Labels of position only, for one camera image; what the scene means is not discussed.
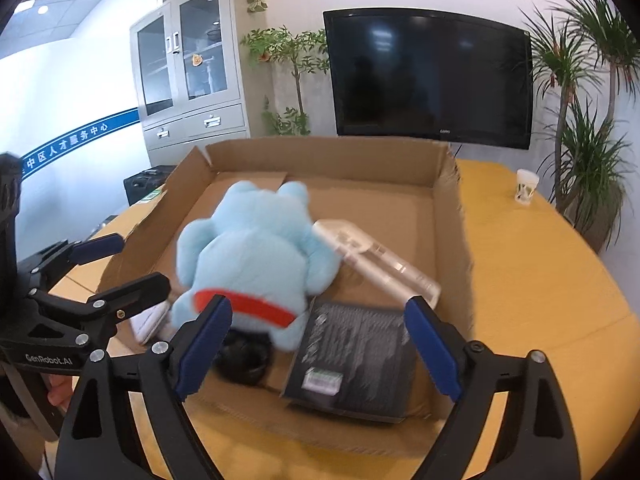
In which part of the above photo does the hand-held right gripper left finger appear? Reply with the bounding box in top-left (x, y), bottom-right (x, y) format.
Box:
top-left (54, 294), bottom-right (234, 480)

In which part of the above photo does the black flat screen television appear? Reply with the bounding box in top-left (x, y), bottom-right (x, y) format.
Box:
top-left (322, 8), bottom-right (535, 151)

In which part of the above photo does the small leafy indoor tree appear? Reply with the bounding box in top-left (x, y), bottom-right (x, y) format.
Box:
top-left (240, 25), bottom-right (332, 137)

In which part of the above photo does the potted dracaena plant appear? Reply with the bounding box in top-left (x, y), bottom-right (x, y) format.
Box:
top-left (520, 0), bottom-right (640, 253)

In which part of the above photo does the person's left hand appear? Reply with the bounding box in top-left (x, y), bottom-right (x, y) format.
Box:
top-left (46, 372), bottom-right (76, 411)

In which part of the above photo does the grey glass door cabinet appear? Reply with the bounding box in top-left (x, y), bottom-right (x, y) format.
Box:
top-left (129, 0), bottom-right (251, 168)

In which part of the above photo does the black cat figure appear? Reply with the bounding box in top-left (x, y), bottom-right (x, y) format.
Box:
top-left (214, 330), bottom-right (273, 387)

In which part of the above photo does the black printed product box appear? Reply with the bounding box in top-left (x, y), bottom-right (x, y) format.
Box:
top-left (279, 297), bottom-right (420, 426)

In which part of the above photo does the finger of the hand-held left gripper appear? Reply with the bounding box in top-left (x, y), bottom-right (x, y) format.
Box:
top-left (17, 232), bottom-right (126, 281)
top-left (30, 272), bottom-right (172, 346)

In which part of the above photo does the brown cardboard box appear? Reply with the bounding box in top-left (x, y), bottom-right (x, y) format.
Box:
top-left (95, 136), bottom-right (476, 456)

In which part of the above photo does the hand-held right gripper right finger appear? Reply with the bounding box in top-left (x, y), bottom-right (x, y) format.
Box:
top-left (404, 296), bottom-right (583, 480)

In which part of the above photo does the blue plush toy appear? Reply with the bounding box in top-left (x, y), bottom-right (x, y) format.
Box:
top-left (171, 180), bottom-right (342, 351)

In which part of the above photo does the white paper cup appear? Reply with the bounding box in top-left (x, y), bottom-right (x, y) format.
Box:
top-left (514, 168), bottom-right (540, 205)

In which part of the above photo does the clear beige phone case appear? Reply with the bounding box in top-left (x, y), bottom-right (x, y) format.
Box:
top-left (311, 219), bottom-right (443, 311)

